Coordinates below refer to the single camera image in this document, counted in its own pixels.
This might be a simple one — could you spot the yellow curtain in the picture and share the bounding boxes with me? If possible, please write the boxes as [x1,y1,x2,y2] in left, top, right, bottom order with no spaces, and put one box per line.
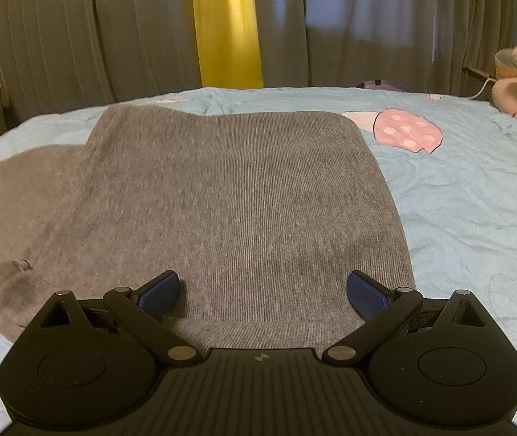
[188,0,264,89]

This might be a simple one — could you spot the white cable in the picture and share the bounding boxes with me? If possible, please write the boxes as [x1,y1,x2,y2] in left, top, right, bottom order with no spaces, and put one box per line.
[467,77,496,100]

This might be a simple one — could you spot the grey pants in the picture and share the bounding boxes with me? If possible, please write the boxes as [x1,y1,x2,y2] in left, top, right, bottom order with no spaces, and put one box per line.
[0,104,418,360]

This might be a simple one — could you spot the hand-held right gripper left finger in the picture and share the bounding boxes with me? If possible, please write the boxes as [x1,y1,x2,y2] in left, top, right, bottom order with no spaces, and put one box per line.
[38,270,198,365]

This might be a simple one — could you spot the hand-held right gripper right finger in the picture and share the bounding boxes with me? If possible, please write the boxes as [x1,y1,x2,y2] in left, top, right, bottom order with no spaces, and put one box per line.
[321,270,486,365]

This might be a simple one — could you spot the purple object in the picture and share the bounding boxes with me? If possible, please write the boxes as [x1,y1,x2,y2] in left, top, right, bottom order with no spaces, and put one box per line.
[357,80,410,92]

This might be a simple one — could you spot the grey curtain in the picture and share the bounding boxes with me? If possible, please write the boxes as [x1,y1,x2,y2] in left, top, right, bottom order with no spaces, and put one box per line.
[0,0,205,121]
[256,0,517,96]

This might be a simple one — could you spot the light blue printed bedsheet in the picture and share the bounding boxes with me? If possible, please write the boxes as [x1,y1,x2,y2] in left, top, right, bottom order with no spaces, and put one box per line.
[0,85,517,436]

